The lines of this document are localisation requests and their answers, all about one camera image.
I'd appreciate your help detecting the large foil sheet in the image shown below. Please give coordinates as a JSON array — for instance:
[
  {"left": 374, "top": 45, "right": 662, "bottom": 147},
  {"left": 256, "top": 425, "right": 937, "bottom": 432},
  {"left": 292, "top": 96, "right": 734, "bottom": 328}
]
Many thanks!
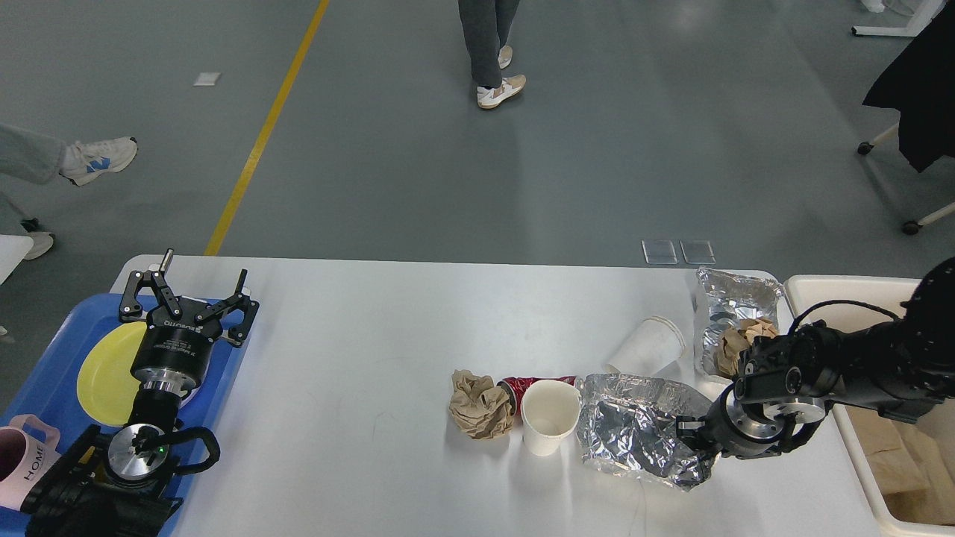
[{"left": 575, "top": 374, "right": 717, "bottom": 492}]

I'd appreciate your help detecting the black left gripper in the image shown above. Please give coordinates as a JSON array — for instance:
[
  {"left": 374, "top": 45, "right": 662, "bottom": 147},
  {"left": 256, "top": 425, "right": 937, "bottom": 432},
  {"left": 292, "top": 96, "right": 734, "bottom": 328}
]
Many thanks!
[{"left": 117, "top": 248, "right": 260, "bottom": 392}]

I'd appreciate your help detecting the pink ribbed mug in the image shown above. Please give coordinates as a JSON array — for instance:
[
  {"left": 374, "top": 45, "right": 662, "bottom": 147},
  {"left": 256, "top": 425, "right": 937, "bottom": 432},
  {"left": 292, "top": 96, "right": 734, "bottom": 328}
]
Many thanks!
[{"left": 1, "top": 414, "right": 60, "bottom": 511}]

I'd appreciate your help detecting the brown paper wad in foil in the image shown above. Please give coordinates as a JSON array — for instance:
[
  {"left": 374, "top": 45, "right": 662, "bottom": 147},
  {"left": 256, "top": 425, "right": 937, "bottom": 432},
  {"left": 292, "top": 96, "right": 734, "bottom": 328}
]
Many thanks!
[{"left": 714, "top": 318, "right": 779, "bottom": 378}]

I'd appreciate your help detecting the black office chair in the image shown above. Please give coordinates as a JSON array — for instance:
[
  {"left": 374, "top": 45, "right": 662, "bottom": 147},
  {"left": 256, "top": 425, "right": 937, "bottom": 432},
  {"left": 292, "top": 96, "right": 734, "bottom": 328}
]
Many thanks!
[{"left": 857, "top": 15, "right": 955, "bottom": 236}]

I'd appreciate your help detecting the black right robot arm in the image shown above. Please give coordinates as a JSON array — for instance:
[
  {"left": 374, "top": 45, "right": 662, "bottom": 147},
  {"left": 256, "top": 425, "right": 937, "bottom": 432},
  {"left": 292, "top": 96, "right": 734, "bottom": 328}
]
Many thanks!
[{"left": 676, "top": 259, "right": 954, "bottom": 459}]

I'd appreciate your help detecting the upright white paper cup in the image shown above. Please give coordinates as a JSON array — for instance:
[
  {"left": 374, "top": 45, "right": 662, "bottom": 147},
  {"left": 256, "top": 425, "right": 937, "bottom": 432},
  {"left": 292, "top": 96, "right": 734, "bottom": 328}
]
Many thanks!
[{"left": 521, "top": 380, "right": 580, "bottom": 456}]

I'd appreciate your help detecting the white table corner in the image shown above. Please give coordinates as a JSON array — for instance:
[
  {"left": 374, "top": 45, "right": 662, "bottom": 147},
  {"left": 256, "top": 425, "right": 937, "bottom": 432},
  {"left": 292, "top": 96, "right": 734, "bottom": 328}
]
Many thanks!
[{"left": 0, "top": 234, "right": 33, "bottom": 284}]

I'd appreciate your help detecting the person in grey trousers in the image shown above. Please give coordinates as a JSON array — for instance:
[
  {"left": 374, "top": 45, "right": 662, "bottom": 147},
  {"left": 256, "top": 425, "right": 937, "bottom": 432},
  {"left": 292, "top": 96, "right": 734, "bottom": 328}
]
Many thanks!
[{"left": 457, "top": 1, "right": 527, "bottom": 110}]

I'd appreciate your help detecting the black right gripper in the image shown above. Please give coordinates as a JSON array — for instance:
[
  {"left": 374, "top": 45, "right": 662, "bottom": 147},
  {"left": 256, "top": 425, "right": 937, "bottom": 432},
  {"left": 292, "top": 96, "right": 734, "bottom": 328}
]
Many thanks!
[{"left": 675, "top": 387, "right": 825, "bottom": 459}]

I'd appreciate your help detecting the white paper cup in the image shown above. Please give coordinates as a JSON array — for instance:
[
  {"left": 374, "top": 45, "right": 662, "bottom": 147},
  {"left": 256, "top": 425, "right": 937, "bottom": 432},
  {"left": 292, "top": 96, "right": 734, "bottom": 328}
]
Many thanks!
[
  {"left": 604, "top": 315, "right": 686, "bottom": 377},
  {"left": 521, "top": 380, "right": 580, "bottom": 456}
]

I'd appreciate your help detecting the small foil bag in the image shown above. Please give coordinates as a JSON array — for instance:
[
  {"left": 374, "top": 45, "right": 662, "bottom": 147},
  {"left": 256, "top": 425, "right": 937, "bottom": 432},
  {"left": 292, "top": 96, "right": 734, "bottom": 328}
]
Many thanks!
[{"left": 693, "top": 266, "right": 783, "bottom": 384}]

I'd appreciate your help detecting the beige plastic bin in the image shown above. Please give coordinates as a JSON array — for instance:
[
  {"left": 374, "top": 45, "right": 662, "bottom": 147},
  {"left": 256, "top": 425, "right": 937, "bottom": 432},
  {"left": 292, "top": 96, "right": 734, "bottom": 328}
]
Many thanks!
[{"left": 784, "top": 275, "right": 954, "bottom": 536}]

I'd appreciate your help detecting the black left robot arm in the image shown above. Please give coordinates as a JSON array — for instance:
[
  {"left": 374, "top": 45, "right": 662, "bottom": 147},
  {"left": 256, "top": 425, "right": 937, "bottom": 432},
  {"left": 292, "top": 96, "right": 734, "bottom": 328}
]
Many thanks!
[{"left": 2, "top": 254, "right": 259, "bottom": 536}]

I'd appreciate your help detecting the crumpled brown paper ball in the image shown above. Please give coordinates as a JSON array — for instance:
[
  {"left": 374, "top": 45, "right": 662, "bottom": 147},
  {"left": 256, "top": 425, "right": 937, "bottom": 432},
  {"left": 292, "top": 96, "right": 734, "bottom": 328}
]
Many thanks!
[{"left": 449, "top": 370, "right": 515, "bottom": 441}]

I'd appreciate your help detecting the white blue sneaker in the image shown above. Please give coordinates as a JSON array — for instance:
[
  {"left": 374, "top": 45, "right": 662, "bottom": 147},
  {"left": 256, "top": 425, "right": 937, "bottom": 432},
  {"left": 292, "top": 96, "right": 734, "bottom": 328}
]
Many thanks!
[{"left": 58, "top": 136, "right": 139, "bottom": 186}]

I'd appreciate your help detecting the crushed red soda can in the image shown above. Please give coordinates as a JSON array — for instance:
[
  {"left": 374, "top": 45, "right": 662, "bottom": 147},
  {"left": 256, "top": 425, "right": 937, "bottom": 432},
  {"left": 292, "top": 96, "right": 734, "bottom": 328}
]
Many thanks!
[{"left": 497, "top": 375, "right": 577, "bottom": 417}]

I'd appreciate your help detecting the yellow plastic plate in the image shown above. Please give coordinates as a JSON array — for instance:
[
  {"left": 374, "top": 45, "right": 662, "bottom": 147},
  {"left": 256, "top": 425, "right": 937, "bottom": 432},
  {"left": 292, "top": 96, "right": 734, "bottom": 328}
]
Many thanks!
[{"left": 76, "top": 322, "right": 146, "bottom": 427}]

